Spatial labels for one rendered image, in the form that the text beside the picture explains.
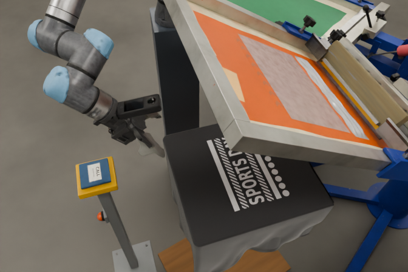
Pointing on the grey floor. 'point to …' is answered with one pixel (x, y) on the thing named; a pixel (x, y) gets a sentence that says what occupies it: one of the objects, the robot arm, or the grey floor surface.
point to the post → (134, 258)
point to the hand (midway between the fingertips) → (164, 135)
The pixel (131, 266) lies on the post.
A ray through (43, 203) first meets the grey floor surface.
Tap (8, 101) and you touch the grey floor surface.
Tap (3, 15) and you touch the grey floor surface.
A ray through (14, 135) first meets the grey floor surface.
